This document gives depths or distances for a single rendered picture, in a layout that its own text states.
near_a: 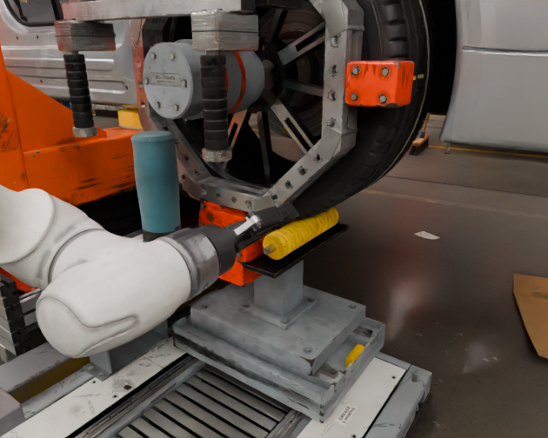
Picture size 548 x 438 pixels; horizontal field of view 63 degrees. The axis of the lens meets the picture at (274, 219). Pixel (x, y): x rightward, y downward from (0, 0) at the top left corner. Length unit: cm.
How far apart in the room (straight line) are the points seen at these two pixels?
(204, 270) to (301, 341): 61
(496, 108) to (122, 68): 100
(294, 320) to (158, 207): 48
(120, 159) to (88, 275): 83
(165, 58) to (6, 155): 49
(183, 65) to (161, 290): 41
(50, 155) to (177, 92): 49
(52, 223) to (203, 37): 31
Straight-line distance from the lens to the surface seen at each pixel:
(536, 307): 194
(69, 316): 49
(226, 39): 64
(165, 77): 82
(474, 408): 140
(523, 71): 85
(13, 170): 116
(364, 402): 122
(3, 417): 73
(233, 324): 121
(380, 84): 75
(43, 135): 122
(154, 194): 95
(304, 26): 112
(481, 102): 86
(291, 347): 113
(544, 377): 160
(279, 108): 97
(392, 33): 83
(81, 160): 125
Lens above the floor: 90
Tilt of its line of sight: 21 degrees down
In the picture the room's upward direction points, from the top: straight up
